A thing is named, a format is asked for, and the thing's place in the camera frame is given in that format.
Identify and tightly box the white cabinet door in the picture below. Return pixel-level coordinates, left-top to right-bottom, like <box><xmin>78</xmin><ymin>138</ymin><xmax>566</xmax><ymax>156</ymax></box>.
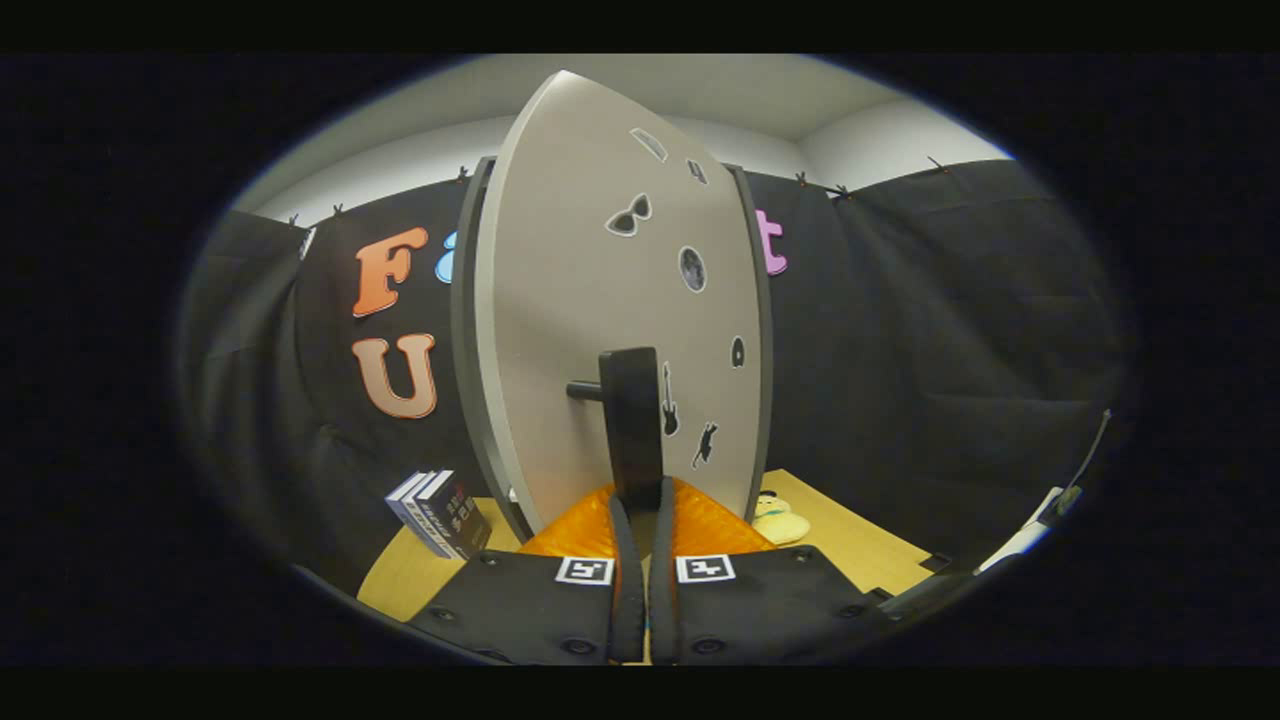
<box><xmin>475</xmin><ymin>70</ymin><xmax>766</xmax><ymax>536</ymax></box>

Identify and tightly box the cream plush toy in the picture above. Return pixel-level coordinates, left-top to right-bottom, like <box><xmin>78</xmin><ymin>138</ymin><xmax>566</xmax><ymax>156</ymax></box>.
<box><xmin>750</xmin><ymin>490</ymin><xmax>813</xmax><ymax>547</ymax></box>

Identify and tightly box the grey cabinet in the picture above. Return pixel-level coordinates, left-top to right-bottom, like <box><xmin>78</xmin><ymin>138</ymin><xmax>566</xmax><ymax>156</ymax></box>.
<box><xmin>450</xmin><ymin>155</ymin><xmax>777</xmax><ymax>546</ymax></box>

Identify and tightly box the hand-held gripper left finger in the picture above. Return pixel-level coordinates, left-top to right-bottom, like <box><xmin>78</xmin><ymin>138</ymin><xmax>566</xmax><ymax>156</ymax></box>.
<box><xmin>408</xmin><ymin>485</ymin><xmax>649</xmax><ymax>666</ymax></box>

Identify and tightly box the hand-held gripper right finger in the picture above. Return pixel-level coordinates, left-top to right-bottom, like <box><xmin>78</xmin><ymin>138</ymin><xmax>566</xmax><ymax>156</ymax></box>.
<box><xmin>650</xmin><ymin>476</ymin><xmax>901</xmax><ymax>666</ymax></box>

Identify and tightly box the white side desk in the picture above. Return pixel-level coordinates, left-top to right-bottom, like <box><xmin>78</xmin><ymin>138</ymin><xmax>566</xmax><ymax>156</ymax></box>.
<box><xmin>975</xmin><ymin>487</ymin><xmax>1066</xmax><ymax>574</ymax></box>

